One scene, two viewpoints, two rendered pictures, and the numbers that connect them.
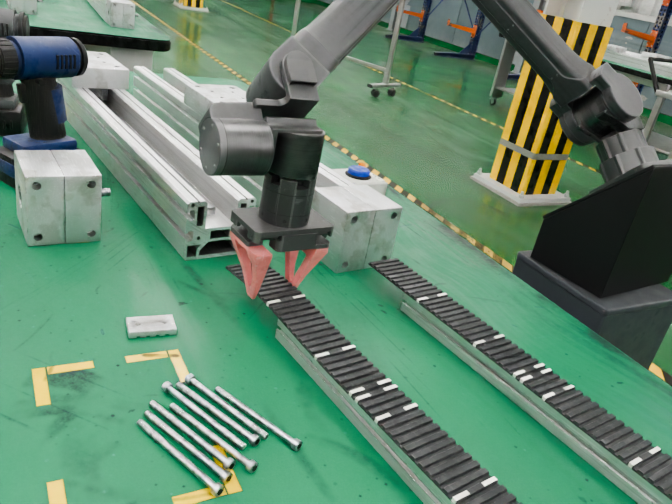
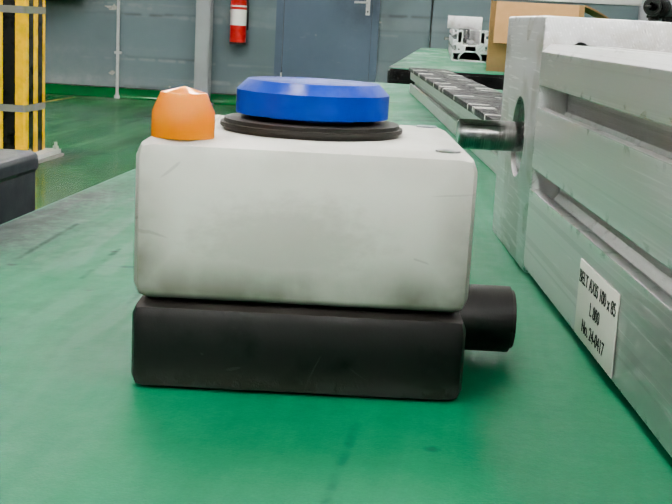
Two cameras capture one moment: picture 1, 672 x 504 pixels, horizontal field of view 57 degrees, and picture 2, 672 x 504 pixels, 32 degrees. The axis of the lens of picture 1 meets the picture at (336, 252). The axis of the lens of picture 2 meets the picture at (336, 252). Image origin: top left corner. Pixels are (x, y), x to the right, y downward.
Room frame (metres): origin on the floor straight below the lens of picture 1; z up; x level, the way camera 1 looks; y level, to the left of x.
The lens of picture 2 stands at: (1.29, 0.19, 0.87)
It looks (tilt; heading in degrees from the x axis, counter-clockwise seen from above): 11 degrees down; 219
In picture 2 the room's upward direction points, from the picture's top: 3 degrees clockwise
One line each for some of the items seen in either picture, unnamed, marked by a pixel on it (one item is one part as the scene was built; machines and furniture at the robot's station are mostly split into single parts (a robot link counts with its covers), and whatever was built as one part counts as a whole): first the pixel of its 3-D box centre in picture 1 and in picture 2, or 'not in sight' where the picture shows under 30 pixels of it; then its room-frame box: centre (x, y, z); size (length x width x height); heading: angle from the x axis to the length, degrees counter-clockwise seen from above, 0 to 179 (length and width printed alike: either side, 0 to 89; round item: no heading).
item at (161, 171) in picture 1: (127, 136); not in sight; (1.07, 0.41, 0.82); 0.80 x 0.10 x 0.09; 39
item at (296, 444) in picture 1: (256, 416); not in sight; (0.45, 0.04, 0.78); 0.11 x 0.01 x 0.01; 58
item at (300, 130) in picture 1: (290, 149); not in sight; (0.63, 0.07, 0.99); 0.07 x 0.06 x 0.07; 126
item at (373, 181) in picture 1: (351, 190); (337, 239); (1.05, -0.01, 0.81); 0.10 x 0.08 x 0.06; 129
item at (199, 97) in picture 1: (225, 111); not in sight; (1.19, 0.27, 0.87); 0.16 x 0.11 x 0.07; 39
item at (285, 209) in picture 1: (286, 202); not in sight; (0.64, 0.07, 0.93); 0.10 x 0.07 x 0.07; 129
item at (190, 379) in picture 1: (225, 405); not in sight; (0.45, 0.07, 0.78); 0.11 x 0.01 x 0.01; 58
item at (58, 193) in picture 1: (67, 195); not in sight; (0.75, 0.37, 0.83); 0.11 x 0.10 x 0.10; 127
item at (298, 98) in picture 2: (358, 173); (312, 116); (1.05, -0.01, 0.84); 0.04 x 0.04 x 0.02
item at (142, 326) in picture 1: (151, 326); not in sight; (0.56, 0.18, 0.78); 0.05 x 0.03 x 0.01; 118
